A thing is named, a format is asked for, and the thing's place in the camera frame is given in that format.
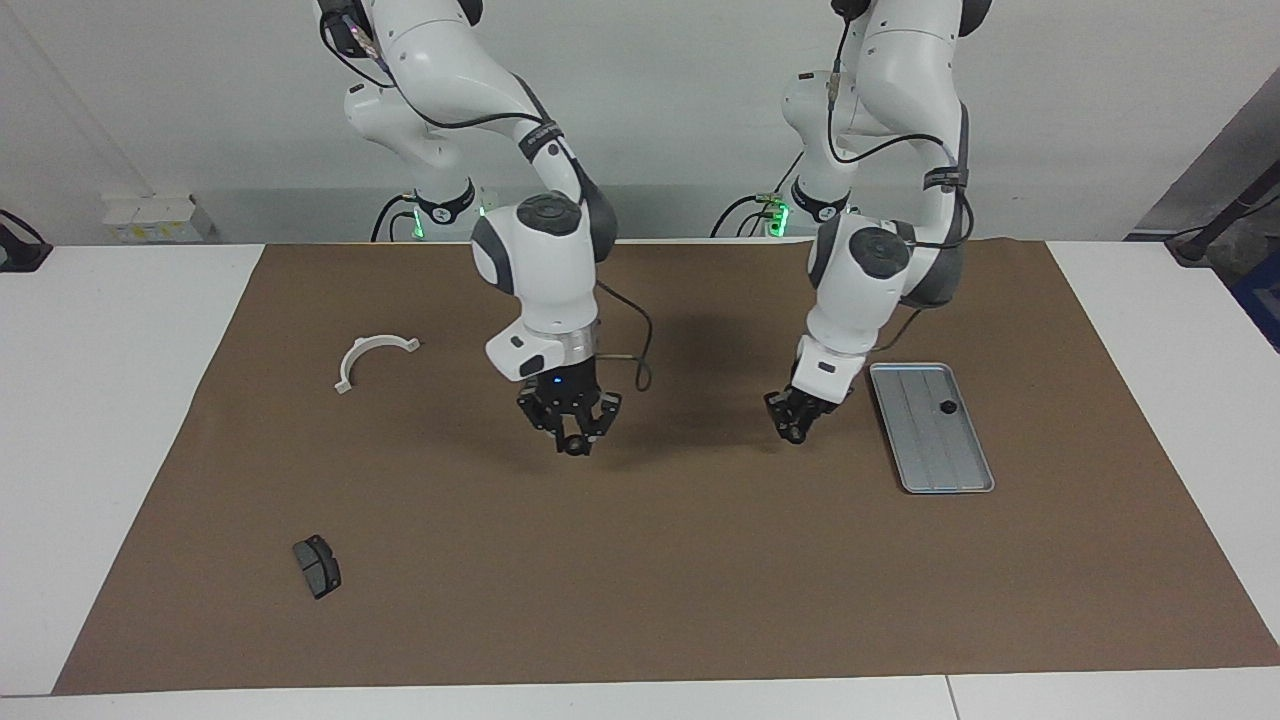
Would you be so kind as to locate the silver metal tray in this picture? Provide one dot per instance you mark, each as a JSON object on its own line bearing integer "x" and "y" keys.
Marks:
{"x": 950, "y": 470}

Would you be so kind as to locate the black stand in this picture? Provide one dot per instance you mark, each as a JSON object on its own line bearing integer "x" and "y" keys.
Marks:
{"x": 1235, "y": 215}

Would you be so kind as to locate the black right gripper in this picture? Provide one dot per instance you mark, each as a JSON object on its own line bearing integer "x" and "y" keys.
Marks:
{"x": 568, "y": 390}

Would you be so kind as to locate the wide grey brake pad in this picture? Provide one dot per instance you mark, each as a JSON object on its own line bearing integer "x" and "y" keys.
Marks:
{"x": 318, "y": 570}

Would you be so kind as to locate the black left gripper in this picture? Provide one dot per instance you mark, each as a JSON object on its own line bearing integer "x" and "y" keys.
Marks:
{"x": 812, "y": 402}

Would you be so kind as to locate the white curved plastic bracket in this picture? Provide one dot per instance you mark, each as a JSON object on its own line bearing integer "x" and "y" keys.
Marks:
{"x": 352, "y": 358}

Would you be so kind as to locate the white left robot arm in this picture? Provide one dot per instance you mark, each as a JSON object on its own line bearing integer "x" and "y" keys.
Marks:
{"x": 860, "y": 290}

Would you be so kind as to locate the blue crate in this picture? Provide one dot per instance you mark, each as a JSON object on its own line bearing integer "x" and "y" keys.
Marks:
{"x": 1262, "y": 300}

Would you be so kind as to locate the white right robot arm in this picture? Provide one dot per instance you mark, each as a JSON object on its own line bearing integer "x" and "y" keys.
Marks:
{"x": 545, "y": 270}

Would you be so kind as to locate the brown table mat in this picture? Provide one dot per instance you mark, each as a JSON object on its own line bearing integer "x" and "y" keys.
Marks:
{"x": 650, "y": 550}

